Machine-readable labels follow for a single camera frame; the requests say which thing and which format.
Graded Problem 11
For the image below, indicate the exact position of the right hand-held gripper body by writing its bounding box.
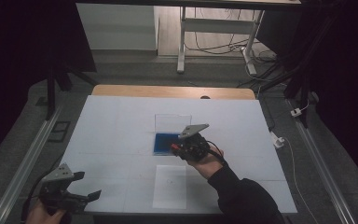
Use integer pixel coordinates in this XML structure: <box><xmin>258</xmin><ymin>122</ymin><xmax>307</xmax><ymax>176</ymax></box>
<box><xmin>177</xmin><ymin>123</ymin><xmax>212</xmax><ymax>163</ymax></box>

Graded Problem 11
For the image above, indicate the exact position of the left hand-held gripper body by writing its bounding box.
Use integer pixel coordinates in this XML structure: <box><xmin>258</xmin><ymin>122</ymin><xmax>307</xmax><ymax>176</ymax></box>
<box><xmin>37</xmin><ymin>162</ymin><xmax>90</xmax><ymax>215</ymax></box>

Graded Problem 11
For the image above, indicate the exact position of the blue box with clear lid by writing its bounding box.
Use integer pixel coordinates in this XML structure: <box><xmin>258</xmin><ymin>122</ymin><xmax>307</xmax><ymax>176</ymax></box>
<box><xmin>153</xmin><ymin>113</ymin><xmax>193</xmax><ymax>157</ymax></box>

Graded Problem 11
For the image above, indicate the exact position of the person's right hand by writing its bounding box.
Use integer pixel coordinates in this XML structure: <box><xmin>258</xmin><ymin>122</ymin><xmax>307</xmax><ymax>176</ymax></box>
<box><xmin>186</xmin><ymin>145</ymin><xmax>228</xmax><ymax>180</ymax></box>

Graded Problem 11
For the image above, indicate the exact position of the person's left hand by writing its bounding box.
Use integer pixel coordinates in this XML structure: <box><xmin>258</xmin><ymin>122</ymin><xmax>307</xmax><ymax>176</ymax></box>
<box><xmin>25</xmin><ymin>199</ymin><xmax>69</xmax><ymax>224</ymax></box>

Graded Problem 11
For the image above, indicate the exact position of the white paper sheet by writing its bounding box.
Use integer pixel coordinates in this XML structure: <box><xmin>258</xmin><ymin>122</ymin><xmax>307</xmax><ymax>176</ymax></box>
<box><xmin>152</xmin><ymin>164</ymin><xmax>187</xmax><ymax>210</ymax></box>

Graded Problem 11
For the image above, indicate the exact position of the large white board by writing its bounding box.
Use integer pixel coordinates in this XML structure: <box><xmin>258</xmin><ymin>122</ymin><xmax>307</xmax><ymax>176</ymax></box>
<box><xmin>60</xmin><ymin>94</ymin><xmax>298</xmax><ymax>216</ymax></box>

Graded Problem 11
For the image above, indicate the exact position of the wooden table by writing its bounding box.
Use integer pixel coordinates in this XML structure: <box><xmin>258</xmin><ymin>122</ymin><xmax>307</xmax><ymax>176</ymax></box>
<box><xmin>91</xmin><ymin>84</ymin><xmax>256</xmax><ymax>101</ymax></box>

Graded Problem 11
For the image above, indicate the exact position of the white power adapter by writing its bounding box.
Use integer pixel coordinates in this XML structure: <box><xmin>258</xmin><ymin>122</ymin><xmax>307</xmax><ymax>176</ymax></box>
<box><xmin>269</xmin><ymin>131</ymin><xmax>286</xmax><ymax>149</ymax></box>

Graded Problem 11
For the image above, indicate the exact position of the black tripod stand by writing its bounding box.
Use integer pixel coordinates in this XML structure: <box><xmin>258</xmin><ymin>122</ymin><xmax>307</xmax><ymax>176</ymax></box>
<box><xmin>44</xmin><ymin>60</ymin><xmax>100</xmax><ymax>121</ymax></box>

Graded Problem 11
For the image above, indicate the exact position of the small white connector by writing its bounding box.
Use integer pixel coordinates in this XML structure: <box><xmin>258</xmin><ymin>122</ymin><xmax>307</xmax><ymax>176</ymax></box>
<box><xmin>290</xmin><ymin>106</ymin><xmax>303</xmax><ymax>119</ymax></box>

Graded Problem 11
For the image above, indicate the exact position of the black metal stand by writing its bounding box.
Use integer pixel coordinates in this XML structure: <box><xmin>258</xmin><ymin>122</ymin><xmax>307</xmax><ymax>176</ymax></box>
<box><xmin>255</xmin><ymin>60</ymin><xmax>312</xmax><ymax>129</ymax></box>

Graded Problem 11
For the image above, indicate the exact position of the grey cabinet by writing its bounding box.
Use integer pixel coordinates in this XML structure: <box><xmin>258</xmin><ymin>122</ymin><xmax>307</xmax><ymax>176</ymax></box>
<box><xmin>75</xmin><ymin>3</ymin><xmax>160</xmax><ymax>52</ymax></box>

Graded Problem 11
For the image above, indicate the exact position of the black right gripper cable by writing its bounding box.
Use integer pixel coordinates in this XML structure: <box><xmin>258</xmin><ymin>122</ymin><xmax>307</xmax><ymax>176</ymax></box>
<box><xmin>206</xmin><ymin>140</ymin><xmax>228</xmax><ymax>166</ymax></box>

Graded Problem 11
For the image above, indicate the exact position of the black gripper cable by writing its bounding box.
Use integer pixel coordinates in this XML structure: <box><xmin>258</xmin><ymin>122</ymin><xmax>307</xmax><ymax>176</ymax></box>
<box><xmin>206</xmin><ymin>140</ymin><xmax>228</xmax><ymax>166</ymax></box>
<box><xmin>20</xmin><ymin>155</ymin><xmax>63</xmax><ymax>223</ymax></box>

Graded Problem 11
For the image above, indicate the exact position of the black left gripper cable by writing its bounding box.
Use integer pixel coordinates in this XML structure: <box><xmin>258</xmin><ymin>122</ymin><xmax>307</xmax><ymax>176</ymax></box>
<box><xmin>20</xmin><ymin>155</ymin><xmax>63</xmax><ymax>223</ymax></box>

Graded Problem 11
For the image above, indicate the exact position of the aluminium rail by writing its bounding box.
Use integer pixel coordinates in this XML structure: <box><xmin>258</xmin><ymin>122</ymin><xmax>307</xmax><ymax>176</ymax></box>
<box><xmin>0</xmin><ymin>106</ymin><xmax>62</xmax><ymax>224</ymax></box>
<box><xmin>286</xmin><ymin>98</ymin><xmax>357</xmax><ymax>224</ymax></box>

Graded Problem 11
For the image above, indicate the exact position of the black floor frame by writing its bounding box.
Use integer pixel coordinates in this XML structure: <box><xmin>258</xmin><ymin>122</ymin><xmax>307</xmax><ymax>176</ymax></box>
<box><xmin>47</xmin><ymin>120</ymin><xmax>72</xmax><ymax>143</ymax></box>

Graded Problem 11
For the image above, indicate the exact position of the long white cable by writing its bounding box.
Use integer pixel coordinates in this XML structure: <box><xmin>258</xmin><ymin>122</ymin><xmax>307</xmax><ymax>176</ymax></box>
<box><xmin>282</xmin><ymin>136</ymin><xmax>321</xmax><ymax>224</ymax></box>

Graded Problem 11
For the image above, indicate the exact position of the bundle of black floor cables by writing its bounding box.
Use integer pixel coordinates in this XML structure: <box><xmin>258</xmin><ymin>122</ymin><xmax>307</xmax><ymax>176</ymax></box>
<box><xmin>185</xmin><ymin>8</ymin><xmax>279</xmax><ymax>89</ymax></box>

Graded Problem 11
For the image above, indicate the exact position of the white desk frame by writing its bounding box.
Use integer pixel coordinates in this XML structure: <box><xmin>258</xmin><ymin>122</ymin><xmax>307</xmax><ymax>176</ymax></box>
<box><xmin>176</xmin><ymin>6</ymin><xmax>266</xmax><ymax>76</ymax></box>

